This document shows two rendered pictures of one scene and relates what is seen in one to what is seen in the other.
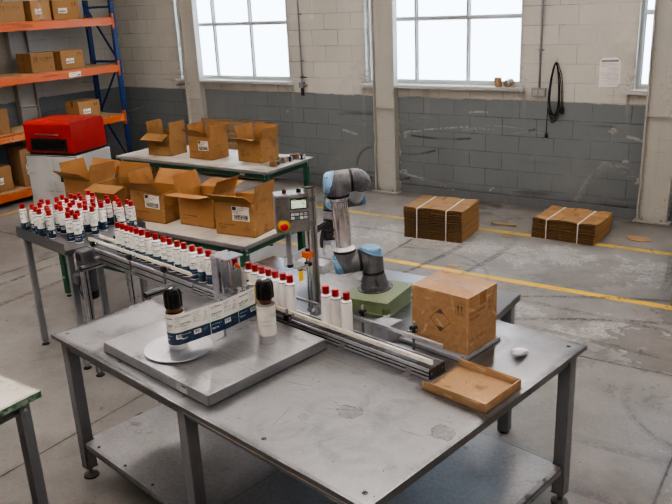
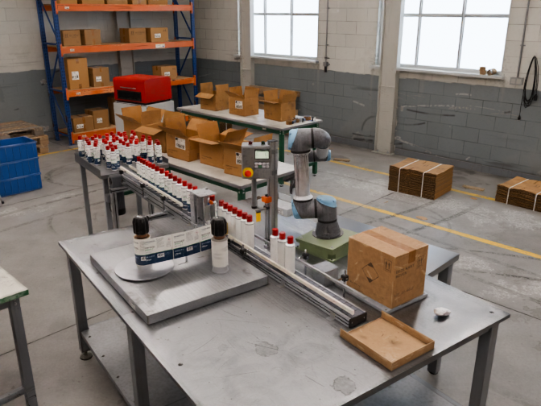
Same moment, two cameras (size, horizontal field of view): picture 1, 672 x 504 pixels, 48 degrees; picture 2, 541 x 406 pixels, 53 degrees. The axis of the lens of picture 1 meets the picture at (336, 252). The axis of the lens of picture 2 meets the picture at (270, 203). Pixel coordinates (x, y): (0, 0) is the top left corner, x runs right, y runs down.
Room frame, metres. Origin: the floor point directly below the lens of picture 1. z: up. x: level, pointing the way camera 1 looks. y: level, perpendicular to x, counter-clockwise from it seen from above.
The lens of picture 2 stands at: (0.67, -0.38, 2.18)
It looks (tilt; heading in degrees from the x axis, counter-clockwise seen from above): 20 degrees down; 10
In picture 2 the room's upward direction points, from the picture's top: straight up
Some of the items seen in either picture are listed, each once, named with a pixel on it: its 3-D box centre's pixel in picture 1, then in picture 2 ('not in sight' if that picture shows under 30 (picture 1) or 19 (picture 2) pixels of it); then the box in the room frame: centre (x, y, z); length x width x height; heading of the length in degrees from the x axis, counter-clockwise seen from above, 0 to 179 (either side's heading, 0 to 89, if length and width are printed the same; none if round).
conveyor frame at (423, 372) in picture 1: (301, 321); (256, 256); (3.40, 0.19, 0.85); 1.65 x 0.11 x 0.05; 46
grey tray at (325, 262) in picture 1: (313, 260); (282, 204); (3.97, 0.13, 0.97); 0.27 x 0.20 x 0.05; 55
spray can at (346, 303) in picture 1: (346, 312); (290, 254); (3.19, -0.04, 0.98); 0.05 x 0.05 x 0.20
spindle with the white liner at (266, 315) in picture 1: (266, 310); (219, 244); (3.15, 0.33, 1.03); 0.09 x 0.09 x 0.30
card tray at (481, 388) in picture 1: (471, 383); (386, 338); (2.71, -0.52, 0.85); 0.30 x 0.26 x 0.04; 46
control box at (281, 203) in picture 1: (291, 211); (257, 160); (3.54, 0.21, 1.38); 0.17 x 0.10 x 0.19; 101
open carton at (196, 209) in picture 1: (207, 198); (221, 144); (5.54, 0.95, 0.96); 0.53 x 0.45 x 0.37; 147
